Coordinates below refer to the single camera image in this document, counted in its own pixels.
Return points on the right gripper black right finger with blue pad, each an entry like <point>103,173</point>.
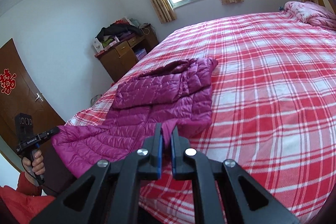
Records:
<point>223,192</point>

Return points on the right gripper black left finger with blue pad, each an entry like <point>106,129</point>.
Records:
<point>109,191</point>

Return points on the magenta quilted down jacket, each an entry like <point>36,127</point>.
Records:
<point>177,95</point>

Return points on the black clothes pile on desk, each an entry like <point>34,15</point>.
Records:
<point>116,29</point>

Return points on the person's left hand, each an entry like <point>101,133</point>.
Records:
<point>36,164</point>

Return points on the brown wooden door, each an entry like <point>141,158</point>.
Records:
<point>22,99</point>

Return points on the red double happiness decoration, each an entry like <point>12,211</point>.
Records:
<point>8,82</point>

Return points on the red white plaid bed sheet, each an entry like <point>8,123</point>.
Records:
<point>273,101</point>

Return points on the white gift box on desk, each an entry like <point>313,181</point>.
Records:
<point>97,45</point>

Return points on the brown wooden desk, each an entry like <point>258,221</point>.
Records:
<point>120,58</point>

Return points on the books in desk shelf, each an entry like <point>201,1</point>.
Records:
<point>140,54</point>

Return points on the pink floral folded quilt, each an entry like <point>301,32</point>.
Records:
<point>312,14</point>

